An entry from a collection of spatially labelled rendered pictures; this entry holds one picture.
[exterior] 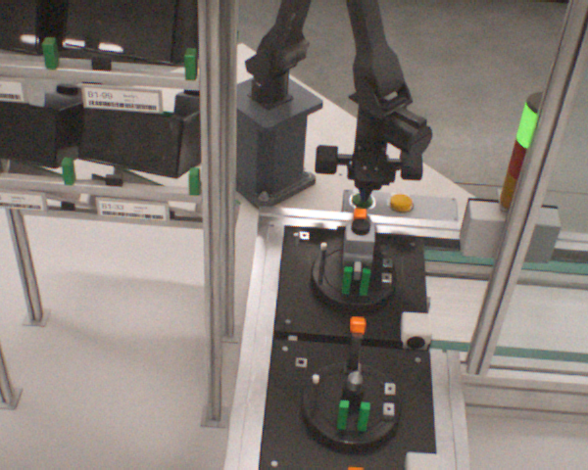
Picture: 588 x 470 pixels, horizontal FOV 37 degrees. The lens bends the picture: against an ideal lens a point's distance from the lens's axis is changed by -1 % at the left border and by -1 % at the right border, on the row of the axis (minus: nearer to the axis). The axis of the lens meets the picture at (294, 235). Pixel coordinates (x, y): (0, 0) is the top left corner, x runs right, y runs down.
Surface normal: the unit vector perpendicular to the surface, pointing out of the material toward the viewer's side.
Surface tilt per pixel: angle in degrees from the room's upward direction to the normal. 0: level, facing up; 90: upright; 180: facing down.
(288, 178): 90
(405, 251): 0
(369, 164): 22
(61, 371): 0
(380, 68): 55
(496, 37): 0
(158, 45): 65
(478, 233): 90
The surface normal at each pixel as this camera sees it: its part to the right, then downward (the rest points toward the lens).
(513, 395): -0.07, 0.67
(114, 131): -0.19, 0.28
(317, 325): 0.05, -0.73
